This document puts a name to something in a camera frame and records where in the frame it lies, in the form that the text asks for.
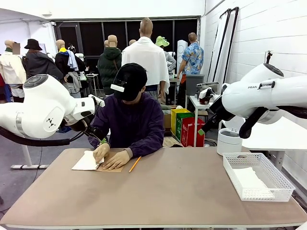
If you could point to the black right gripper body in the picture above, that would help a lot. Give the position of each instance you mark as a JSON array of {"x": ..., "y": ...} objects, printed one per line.
[{"x": 221, "y": 110}]

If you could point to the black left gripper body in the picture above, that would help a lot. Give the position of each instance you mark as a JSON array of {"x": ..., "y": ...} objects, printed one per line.
[{"x": 94, "y": 134}]

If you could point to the spiral notebook brown cover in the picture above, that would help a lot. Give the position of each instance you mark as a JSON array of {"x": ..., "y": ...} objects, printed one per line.
[{"x": 84, "y": 164}]

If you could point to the yellow pencil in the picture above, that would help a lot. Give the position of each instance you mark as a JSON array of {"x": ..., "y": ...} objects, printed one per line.
[{"x": 135, "y": 164}]

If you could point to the white torn notebook sheet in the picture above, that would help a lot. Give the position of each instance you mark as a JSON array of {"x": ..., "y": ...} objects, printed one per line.
[{"x": 247, "y": 179}]

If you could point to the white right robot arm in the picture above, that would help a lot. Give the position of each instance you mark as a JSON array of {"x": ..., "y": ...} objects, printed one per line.
[{"x": 251, "y": 103}]

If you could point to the person's left forearm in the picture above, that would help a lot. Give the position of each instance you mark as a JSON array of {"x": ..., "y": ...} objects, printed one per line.
[{"x": 146, "y": 148}]

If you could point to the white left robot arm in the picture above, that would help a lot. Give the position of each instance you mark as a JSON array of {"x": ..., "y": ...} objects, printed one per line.
[{"x": 43, "y": 103}]

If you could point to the person's right forearm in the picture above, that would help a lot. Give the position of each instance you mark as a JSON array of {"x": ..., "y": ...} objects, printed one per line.
[{"x": 94, "y": 144}]

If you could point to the person's right hand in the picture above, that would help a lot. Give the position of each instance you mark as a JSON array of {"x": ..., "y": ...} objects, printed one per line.
[{"x": 102, "y": 152}]

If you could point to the person's left hand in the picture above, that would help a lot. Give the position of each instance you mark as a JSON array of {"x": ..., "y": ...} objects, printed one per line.
[{"x": 117, "y": 160}]

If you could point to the red shopping bag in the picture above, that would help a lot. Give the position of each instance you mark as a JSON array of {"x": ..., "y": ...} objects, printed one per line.
[{"x": 188, "y": 136}]

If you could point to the white cylindrical bin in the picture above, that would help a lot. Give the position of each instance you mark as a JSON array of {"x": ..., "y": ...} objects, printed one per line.
[{"x": 226, "y": 146}]

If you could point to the green shopping bag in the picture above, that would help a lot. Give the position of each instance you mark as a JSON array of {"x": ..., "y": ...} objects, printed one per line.
[{"x": 180, "y": 127}]

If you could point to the grey tray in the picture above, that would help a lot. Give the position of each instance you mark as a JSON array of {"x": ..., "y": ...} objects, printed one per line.
[{"x": 211, "y": 84}]

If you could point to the yellow shopping bag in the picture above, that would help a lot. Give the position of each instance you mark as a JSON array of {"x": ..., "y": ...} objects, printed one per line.
[{"x": 175, "y": 119}]

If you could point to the person in purple jacket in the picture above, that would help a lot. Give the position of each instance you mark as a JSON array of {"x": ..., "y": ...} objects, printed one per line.
[{"x": 134, "y": 122}]

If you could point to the grey bin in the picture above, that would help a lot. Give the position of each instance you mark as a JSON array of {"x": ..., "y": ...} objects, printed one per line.
[{"x": 194, "y": 83}]

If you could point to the brown paper bag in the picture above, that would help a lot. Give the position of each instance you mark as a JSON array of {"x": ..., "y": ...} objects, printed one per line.
[{"x": 171, "y": 142}]

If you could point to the cardboard box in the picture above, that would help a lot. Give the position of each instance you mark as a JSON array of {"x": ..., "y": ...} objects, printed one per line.
[{"x": 167, "y": 122}]

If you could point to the olive cloth pile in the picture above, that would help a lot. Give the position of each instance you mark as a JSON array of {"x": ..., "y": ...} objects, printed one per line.
[{"x": 168, "y": 110}]

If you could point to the mannequin in floral shirt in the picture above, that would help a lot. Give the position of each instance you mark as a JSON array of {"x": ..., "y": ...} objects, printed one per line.
[{"x": 193, "y": 60}]

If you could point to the small white background table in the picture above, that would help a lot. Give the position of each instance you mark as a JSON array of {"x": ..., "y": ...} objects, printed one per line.
[{"x": 92, "y": 75}]

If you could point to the white side desk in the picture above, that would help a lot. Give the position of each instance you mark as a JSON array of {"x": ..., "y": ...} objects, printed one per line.
[{"x": 275, "y": 141}]

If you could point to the black baseball cap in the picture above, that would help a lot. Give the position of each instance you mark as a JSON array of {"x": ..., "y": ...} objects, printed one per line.
[{"x": 133, "y": 81}]

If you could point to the white floor stand leg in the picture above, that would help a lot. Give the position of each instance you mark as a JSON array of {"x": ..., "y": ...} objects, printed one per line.
[{"x": 28, "y": 155}]

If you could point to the mannequin in dark green puffer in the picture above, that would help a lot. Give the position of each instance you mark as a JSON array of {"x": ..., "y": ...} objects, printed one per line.
[{"x": 109, "y": 64}]

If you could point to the white tall tower appliance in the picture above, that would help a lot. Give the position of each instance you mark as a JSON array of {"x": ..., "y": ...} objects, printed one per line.
[{"x": 181, "y": 50}]

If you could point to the mannequin with yellow scarf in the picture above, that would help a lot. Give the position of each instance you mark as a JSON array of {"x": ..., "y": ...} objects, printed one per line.
[{"x": 62, "y": 62}]

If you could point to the mannequin in white shirt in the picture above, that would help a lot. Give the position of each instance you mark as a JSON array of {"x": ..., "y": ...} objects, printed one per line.
[{"x": 151, "y": 62}]

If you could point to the white perforated plastic basket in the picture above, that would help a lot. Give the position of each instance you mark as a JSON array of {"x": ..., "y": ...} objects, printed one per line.
[{"x": 263, "y": 195}]

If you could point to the mannequin with black bucket hat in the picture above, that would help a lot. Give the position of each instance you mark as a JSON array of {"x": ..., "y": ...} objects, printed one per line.
[{"x": 39, "y": 64}]

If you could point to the mannequin with green hat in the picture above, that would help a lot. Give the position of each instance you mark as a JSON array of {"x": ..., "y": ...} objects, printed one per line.
[{"x": 162, "y": 41}]

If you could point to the mannequin in cream jacket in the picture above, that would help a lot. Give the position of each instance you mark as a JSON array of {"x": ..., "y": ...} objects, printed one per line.
[{"x": 10, "y": 67}]

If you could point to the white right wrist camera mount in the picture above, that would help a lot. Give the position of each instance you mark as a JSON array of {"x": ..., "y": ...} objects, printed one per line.
[{"x": 204, "y": 92}]

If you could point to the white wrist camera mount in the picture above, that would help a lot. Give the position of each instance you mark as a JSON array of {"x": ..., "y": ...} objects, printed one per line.
[
  {"x": 204, "y": 92},
  {"x": 97, "y": 99}
]

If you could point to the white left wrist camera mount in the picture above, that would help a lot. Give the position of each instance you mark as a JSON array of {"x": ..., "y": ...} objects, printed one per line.
[{"x": 97, "y": 99}]

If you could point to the white panel with black frame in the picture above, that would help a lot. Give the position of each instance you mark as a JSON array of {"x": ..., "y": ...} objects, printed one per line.
[
  {"x": 231, "y": 48},
  {"x": 220, "y": 45}
]

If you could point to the black tripod with camera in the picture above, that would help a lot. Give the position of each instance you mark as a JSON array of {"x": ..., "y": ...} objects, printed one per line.
[{"x": 268, "y": 57}]

